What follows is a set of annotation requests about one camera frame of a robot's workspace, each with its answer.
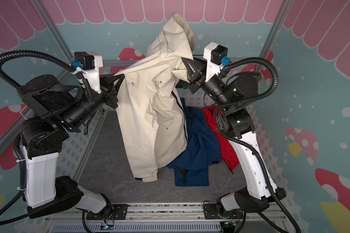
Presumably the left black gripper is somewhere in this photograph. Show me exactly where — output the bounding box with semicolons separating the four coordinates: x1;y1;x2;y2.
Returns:
59;72;123;130

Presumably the red jacket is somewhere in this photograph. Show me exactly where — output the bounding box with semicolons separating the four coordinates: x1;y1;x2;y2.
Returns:
202;106;240;174

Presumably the cream beige jacket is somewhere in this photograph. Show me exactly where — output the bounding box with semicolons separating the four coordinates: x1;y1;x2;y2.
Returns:
116;12;195;183

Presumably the navy blue jacket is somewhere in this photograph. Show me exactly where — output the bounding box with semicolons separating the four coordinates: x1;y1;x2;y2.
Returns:
167;98;221;187

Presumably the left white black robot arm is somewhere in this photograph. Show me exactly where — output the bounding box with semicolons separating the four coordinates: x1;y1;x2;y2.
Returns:
0;50;124;226

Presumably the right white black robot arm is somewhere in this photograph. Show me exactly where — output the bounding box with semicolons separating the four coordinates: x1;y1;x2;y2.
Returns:
182;57;300;232

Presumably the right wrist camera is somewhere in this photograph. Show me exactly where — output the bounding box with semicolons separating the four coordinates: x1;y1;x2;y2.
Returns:
203;42;230;82

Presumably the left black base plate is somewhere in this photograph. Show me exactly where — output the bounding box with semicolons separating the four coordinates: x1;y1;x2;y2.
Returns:
86;204;128;220

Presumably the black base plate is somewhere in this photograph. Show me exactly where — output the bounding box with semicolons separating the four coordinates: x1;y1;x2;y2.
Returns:
202;202;244;220
86;204;128;220

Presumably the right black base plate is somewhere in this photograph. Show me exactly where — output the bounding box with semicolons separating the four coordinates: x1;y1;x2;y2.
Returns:
202;202;244;220

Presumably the aluminium front rail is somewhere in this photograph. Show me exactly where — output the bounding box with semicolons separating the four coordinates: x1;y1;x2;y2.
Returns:
40;202;276;233

